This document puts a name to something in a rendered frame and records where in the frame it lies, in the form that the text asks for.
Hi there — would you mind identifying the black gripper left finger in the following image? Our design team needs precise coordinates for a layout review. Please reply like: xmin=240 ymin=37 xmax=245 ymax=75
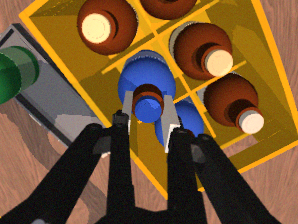
xmin=0 ymin=91 xmax=137 ymax=224

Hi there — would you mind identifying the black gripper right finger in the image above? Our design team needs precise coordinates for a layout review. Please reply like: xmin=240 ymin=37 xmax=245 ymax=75
xmin=161 ymin=95 xmax=282 ymax=224

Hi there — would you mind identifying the blue bottle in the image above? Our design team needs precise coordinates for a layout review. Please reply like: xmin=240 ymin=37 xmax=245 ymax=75
xmin=118 ymin=49 xmax=176 ymax=123
xmin=154 ymin=95 xmax=204 ymax=147

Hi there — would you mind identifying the grey rectangular tray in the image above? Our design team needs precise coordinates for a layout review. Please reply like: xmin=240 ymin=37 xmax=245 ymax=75
xmin=0 ymin=23 xmax=106 ymax=149

